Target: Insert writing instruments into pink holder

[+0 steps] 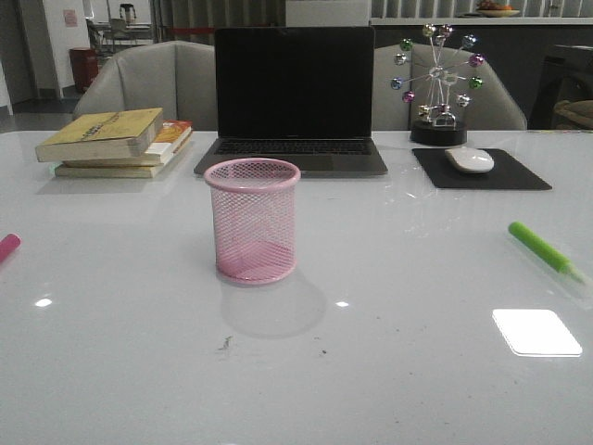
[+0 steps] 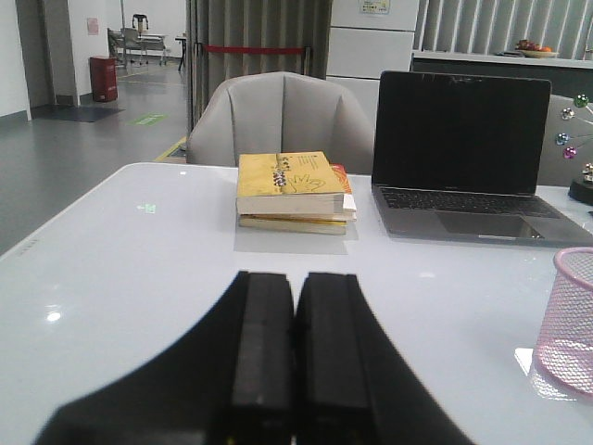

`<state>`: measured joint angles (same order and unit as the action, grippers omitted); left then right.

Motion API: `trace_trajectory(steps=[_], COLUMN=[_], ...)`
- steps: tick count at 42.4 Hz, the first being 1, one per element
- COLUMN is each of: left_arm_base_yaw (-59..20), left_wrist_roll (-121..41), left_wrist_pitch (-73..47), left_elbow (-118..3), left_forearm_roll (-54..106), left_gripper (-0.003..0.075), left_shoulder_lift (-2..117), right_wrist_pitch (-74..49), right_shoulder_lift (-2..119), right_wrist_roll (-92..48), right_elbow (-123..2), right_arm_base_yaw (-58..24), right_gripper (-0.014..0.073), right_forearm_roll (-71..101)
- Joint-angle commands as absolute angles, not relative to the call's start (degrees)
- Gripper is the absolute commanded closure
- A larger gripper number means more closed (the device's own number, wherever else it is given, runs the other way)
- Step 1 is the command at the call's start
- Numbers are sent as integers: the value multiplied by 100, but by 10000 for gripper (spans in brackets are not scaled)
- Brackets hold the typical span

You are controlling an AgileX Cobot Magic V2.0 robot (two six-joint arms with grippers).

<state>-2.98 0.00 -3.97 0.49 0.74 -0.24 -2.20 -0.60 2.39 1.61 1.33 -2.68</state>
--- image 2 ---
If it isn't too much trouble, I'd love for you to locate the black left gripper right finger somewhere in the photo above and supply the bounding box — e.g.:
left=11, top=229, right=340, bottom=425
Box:
left=295, top=273, right=471, bottom=444

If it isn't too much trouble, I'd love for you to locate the grey open laptop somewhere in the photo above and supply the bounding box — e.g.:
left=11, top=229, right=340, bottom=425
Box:
left=372, top=71, right=592, bottom=247

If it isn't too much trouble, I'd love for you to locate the white cabinet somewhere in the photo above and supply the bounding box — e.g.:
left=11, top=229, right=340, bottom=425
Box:
left=325, top=0, right=421, bottom=94

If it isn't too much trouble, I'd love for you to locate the red trash bin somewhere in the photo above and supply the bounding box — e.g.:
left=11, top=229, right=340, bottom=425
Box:
left=89, top=57, right=118, bottom=102

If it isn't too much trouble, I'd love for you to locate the yellow book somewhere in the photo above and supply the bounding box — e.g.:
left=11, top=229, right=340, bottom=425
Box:
left=238, top=215, right=347, bottom=235
left=236, top=151, right=345, bottom=215

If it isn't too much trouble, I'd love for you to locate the pink mesh pen holder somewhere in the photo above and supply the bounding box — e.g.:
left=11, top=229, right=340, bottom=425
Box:
left=533, top=247, right=592, bottom=399

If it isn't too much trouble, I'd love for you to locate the yellow top book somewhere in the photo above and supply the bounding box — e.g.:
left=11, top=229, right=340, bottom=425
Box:
left=236, top=151, right=345, bottom=215

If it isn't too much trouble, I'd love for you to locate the red barrier belt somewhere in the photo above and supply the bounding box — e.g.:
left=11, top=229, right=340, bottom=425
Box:
left=197, top=43, right=309, bottom=56

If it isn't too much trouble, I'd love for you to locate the fruit bowl on counter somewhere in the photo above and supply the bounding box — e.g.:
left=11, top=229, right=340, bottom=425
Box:
left=515, top=39, right=558, bottom=58

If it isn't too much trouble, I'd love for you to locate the white orange middle book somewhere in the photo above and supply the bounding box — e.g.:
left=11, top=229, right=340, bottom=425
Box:
left=331, top=163, right=357, bottom=221

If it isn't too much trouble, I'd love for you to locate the ferris wheel desk ornament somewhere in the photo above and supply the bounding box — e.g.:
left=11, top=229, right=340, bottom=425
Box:
left=555, top=92, right=593, bottom=205

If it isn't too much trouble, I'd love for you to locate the grey left armchair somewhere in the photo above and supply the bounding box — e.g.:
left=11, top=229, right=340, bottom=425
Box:
left=186, top=71, right=374, bottom=174

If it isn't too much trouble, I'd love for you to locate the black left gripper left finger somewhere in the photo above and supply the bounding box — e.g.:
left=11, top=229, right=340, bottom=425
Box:
left=36, top=272, right=293, bottom=444

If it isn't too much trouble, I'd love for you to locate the yellow bottom book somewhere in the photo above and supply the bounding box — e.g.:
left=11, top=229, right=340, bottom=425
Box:
left=238, top=215, right=347, bottom=235

